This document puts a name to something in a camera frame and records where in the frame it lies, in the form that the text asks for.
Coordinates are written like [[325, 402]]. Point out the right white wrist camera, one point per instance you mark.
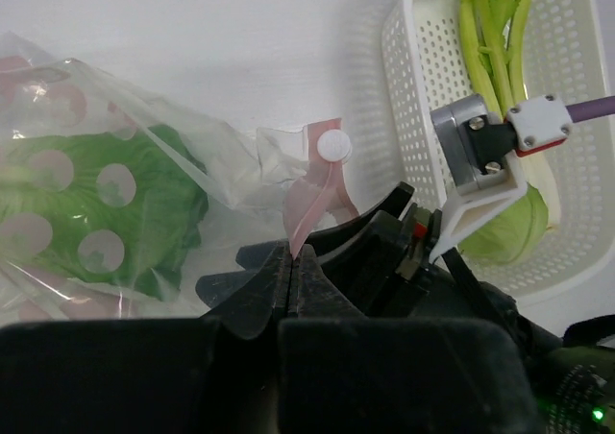
[[487, 174]]

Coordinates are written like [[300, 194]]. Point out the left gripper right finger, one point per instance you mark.
[[349, 366]]

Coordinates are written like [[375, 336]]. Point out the green fake cabbage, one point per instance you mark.
[[511, 236]]

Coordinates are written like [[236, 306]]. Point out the green fake celery stalks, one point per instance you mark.
[[491, 34]]

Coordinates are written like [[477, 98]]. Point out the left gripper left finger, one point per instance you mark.
[[212, 374]]

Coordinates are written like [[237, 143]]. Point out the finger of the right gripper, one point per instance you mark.
[[213, 289]]

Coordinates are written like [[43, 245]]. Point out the dark green fake leaf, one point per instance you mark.
[[102, 208]]

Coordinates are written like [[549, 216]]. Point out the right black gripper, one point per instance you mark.
[[380, 262]]

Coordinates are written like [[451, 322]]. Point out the clear zip top bag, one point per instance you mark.
[[270, 185]]

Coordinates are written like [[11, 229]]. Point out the white perforated plastic basket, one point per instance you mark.
[[568, 116]]

